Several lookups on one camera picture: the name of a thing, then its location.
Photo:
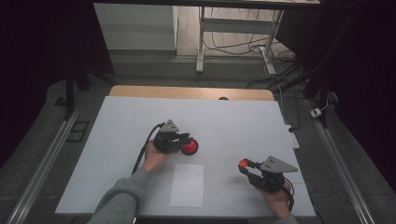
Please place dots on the round red ink pad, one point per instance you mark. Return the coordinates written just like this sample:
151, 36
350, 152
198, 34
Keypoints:
190, 147

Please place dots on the black curtain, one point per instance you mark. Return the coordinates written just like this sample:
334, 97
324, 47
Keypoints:
370, 77
31, 62

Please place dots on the white cabinet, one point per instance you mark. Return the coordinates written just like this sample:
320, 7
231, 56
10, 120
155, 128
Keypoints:
137, 28

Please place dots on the person's right hand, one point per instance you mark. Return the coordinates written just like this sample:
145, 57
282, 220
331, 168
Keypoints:
280, 202

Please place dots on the white power strip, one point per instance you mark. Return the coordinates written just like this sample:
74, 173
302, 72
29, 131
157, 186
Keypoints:
293, 138

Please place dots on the black floor socket cover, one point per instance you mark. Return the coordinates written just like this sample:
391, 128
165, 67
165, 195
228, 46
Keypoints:
77, 131

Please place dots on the black tripod stand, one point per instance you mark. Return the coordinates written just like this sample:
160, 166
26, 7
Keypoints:
320, 81

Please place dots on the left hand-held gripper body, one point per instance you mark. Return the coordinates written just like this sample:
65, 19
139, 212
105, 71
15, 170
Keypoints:
165, 143

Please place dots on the white paper sheet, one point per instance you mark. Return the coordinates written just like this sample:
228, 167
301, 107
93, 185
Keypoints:
186, 186

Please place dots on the black metal stand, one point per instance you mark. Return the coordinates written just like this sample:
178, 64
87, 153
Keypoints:
69, 93

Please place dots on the orange stamp cap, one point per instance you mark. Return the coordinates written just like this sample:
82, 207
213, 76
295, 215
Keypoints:
243, 162

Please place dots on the small white adapter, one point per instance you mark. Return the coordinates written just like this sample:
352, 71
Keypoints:
316, 112

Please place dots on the aluminium floor rail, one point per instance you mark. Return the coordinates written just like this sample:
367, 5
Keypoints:
339, 168
46, 161

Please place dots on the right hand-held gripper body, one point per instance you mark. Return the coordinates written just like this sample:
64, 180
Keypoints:
274, 180

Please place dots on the white-legged desk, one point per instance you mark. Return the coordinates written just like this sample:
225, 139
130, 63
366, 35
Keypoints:
236, 25

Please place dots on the person's left hand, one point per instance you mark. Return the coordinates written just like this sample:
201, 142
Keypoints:
154, 160

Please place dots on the black table grommet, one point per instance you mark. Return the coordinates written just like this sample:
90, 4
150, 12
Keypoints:
223, 98

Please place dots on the large white table mat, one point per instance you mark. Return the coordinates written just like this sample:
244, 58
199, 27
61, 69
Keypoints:
224, 121

